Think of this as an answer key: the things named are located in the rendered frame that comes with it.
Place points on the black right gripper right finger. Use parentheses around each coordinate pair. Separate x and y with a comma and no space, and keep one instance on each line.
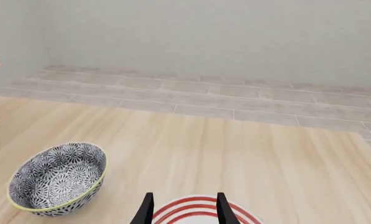
(224,211)

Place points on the white plate with red rings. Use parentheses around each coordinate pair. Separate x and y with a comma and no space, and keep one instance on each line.
(188,210)

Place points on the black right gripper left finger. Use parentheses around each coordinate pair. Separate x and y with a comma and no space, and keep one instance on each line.
(146,211)

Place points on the black white patterned bowl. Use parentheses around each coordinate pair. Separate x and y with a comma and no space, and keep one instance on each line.
(61,179)

